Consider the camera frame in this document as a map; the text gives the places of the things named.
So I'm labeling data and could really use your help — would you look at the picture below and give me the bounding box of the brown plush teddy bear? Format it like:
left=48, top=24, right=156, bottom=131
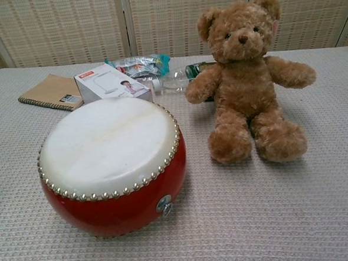
left=179, top=0, right=322, bottom=169

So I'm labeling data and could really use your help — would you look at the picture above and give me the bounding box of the clear plastic water bottle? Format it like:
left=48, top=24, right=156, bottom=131
left=149, top=63, right=202, bottom=96

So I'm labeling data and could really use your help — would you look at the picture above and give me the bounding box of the red drum with white skin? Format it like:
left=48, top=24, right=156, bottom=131
left=33, top=93, right=192, bottom=242

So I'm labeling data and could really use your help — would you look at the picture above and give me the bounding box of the clear plastic snack bag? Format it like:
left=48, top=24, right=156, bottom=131
left=104, top=53, right=172, bottom=81

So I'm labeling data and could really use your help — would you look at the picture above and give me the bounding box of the white desk lamp box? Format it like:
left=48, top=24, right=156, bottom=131
left=73, top=64, right=155, bottom=107

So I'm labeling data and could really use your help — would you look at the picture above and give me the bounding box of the grey knitted table cloth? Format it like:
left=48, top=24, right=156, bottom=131
left=0, top=45, right=348, bottom=261

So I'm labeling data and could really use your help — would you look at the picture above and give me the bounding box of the brown spiral notebook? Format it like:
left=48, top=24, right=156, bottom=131
left=16, top=71, right=86, bottom=116

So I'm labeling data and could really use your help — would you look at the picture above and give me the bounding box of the woven folding screen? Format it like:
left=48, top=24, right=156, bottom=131
left=0, top=0, right=348, bottom=74

